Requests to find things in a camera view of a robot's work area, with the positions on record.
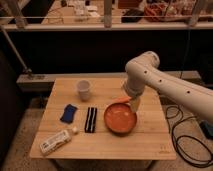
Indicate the red basket on shelf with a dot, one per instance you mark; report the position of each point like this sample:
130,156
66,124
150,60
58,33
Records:
159,12

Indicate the diagonal metal pole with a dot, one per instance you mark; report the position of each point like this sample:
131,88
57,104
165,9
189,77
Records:
26,69

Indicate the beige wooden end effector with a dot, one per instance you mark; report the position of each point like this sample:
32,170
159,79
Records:
134,104

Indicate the orange bowl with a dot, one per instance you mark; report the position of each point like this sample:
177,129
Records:
119,118

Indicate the white plastic bottle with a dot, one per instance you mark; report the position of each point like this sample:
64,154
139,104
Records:
57,140

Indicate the black bag on shelf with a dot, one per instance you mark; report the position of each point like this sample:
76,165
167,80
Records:
132,16

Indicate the wooden table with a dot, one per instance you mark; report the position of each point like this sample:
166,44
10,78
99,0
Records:
149,140

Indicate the grey metal rail base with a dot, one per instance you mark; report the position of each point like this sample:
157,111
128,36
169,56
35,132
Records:
44,82

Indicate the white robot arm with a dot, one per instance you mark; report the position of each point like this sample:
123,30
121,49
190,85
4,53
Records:
143,71

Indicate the orange carrot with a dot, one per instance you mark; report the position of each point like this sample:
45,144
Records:
122,100

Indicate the white paper cup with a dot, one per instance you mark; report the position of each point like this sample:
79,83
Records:
83,89

